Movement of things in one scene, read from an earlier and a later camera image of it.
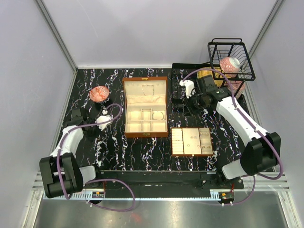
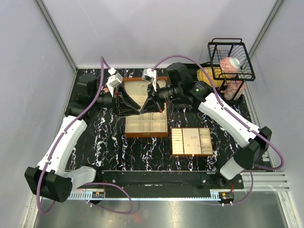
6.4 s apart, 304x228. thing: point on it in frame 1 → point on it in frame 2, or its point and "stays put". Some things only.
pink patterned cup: (235, 85) stays put
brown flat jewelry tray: (191, 141) stays put
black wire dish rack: (230, 61) stays put
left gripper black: (91, 138) → (127, 98)
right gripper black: (191, 109) → (150, 105)
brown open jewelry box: (146, 112) stays put
